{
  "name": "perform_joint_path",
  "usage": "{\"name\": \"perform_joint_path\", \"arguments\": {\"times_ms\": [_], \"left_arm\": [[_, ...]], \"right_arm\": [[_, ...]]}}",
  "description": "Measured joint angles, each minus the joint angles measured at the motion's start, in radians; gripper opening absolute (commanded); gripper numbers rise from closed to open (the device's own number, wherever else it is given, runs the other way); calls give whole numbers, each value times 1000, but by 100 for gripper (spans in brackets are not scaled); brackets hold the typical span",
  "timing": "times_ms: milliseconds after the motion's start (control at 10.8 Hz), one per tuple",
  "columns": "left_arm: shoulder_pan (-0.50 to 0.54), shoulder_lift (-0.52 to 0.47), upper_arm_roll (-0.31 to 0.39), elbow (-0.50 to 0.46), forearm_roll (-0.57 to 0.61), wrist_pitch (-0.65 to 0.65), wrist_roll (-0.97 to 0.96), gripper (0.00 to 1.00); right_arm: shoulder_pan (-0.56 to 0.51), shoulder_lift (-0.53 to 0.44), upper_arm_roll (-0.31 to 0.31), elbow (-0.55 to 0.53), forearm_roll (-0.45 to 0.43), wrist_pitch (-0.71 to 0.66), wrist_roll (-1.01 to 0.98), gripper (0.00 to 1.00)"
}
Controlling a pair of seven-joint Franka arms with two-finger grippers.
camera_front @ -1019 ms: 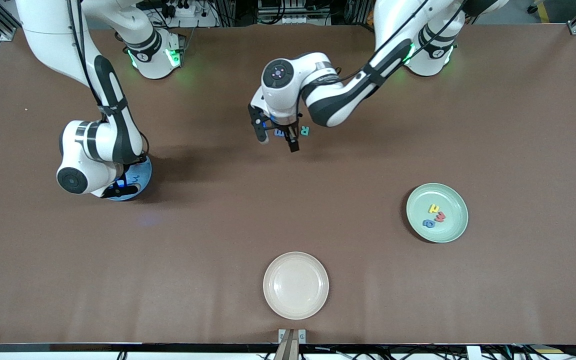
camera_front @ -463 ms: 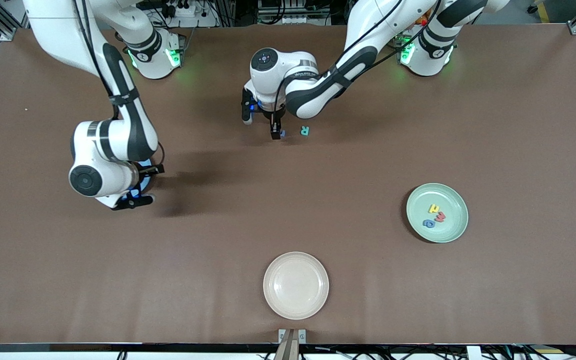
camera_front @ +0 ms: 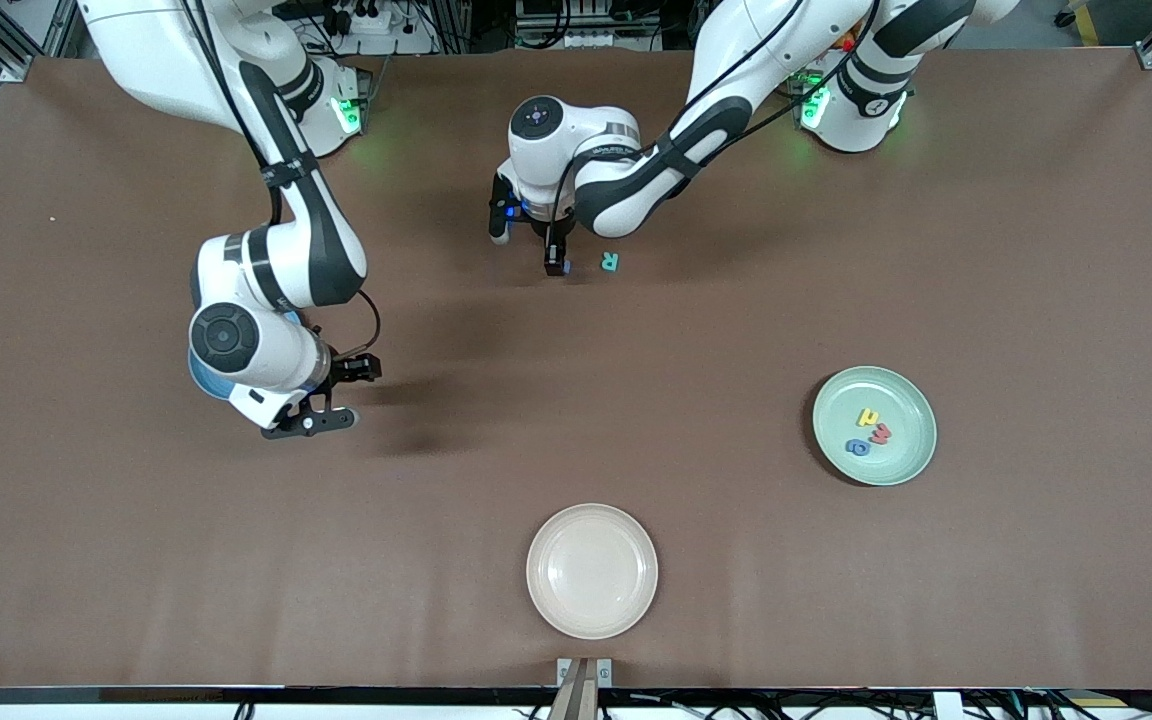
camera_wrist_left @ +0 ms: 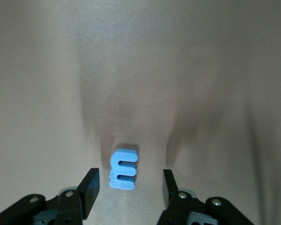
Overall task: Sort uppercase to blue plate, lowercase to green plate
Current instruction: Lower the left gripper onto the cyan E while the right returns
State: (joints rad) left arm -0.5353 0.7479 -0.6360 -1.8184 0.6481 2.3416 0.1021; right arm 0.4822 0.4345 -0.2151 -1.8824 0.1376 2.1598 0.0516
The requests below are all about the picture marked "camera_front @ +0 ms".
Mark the yellow foam letter p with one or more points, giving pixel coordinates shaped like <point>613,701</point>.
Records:
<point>869,417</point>

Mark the white power strip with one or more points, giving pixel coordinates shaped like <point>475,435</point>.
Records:
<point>376,40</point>

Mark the teal foam letter R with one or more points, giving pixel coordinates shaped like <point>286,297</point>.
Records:
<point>617,262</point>

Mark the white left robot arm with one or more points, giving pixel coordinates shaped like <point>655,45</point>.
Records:
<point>756,40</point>

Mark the cream round plate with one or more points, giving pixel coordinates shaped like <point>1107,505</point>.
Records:
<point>591,570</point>

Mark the red foam letter w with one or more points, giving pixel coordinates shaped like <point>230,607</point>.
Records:
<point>880,433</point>

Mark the blue round plate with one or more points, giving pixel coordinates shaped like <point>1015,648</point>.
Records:
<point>204,385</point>

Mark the dark electronics rack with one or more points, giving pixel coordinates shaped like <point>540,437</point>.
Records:
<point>586,20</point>

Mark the brown table mat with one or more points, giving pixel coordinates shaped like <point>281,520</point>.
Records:
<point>136,560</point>

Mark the blue foam letter g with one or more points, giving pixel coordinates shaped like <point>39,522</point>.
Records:
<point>848,447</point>

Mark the metal bracket with wooden post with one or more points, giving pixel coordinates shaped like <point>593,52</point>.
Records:
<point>584,690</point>

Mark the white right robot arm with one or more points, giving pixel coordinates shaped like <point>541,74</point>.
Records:
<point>156,50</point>

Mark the green round plate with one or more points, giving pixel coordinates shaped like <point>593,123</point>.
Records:
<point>906,400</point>

